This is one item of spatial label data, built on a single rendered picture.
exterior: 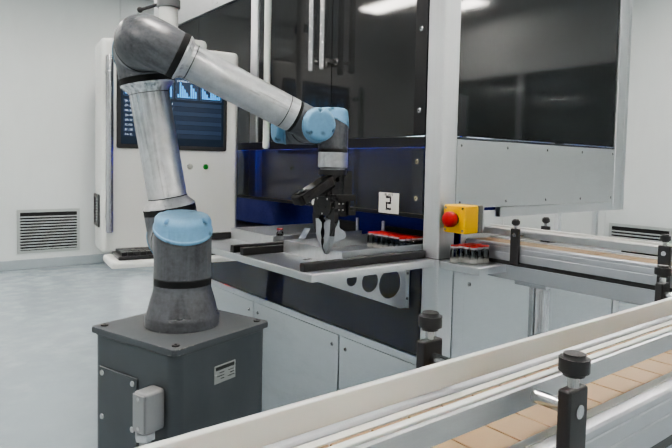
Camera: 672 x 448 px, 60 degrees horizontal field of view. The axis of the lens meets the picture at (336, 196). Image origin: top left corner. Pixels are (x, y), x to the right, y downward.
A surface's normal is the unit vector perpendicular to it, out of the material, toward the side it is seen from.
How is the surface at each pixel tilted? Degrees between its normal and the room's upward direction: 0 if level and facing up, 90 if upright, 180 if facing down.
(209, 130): 90
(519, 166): 90
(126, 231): 90
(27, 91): 90
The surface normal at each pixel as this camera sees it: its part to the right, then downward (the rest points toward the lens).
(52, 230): 0.61, 0.05
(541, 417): 0.02, -1.00
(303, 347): -0.79, 0.02
